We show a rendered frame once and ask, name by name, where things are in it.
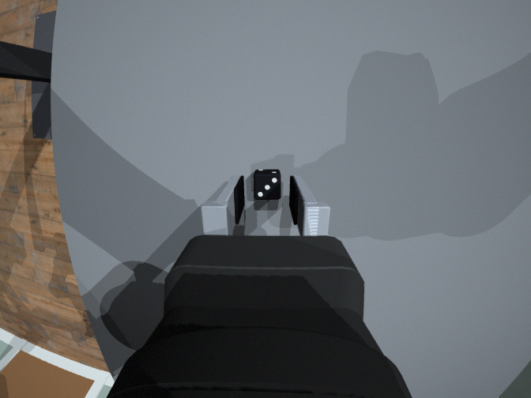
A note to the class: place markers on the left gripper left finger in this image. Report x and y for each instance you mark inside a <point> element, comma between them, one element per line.
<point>220,216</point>

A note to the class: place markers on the black die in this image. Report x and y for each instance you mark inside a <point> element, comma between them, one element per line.
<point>267,184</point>

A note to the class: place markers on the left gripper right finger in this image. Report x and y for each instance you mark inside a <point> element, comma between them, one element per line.
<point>311,217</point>

